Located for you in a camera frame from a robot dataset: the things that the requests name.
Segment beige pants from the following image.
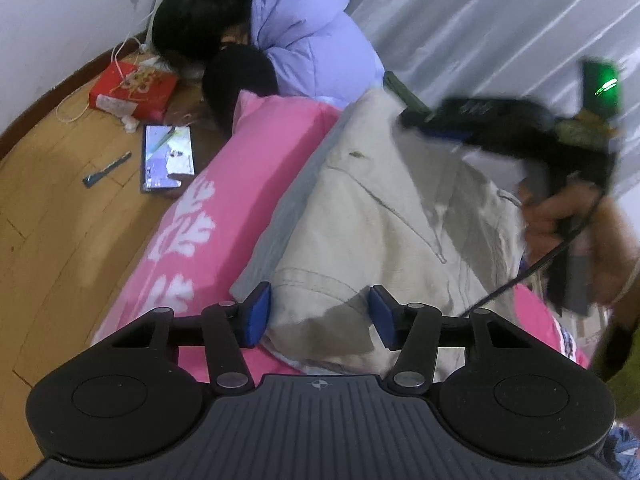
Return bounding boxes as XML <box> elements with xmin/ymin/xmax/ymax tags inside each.
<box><xmin>265</xmin><ymin>87</ymin><xmax>531</xmax><ymax>386</ymax></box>

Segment white charging cable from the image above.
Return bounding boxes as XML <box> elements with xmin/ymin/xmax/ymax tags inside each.
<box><xmin>55</xmin><ymin>0</ymin><xmax>173</xmax><ymax>126</ymax></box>

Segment person's right hand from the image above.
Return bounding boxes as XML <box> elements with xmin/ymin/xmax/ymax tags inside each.
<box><xmin>517</xmin><ymin>180</ymin><xmax>638</xmax><ymax>306</ymax></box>

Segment white crumpled tissue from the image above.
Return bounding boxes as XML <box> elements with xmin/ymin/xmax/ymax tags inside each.
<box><xmin>95</xmin><ymin>94</ymin><xmax>141</xmax><ymax>133</ymax></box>

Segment red gift box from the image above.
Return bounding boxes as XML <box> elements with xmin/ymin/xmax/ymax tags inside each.
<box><xmin>89</xmin><ymin>62</ymin><xmax>177</xmax><ymax>117</ymax></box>

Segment pink floral blanket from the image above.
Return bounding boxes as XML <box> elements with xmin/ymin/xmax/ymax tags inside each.
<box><xmin>90</xmin><ymin>89</ymin><xmax>591</xmax><ymax>376</ymax></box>

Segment dark green strap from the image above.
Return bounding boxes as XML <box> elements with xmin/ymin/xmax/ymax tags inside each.
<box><xmin>384</xmin><ymin>71</ymin><xmax>431</xmax><ymax>111</ymax></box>

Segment grey curtain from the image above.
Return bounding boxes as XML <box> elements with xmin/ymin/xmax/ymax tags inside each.
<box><xmin>345</xmin><ymin>0</ymin><xmax>640</xmax><ymax>206</ymax></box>

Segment grey bed sheet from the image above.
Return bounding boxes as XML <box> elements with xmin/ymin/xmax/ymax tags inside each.
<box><xmin>230</xmin><ymin>110</ymin><xmax>351</xmax><ymax>301</ymax></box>

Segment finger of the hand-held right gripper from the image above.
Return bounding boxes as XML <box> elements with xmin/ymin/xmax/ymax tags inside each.
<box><xmin>397</xmin><ymin>96</ymin><xmax>481</xmax><ymax>142</ymax></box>

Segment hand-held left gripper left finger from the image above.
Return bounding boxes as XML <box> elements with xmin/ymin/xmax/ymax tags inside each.
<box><xmin>109</xmin><ymin>281</ymin><xmax>273</xmax><ymax>395</ymax></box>

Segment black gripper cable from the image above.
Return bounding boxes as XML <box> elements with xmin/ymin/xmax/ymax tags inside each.
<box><xmin>460</xmin><ymin>200</ymin><xmax>608</xmax><ymax>318</ymax></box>

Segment blue pen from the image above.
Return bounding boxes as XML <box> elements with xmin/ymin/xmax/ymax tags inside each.
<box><xmin>82</xmin><ymin>151</ymin><xmax>133</xmax><ymax>189</ymax></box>

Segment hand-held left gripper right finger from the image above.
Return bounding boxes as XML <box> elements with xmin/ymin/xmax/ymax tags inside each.
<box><xmin>367</xmin><ymin>284</ymin><xmax>531</xmax><ymax>395</ymax></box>

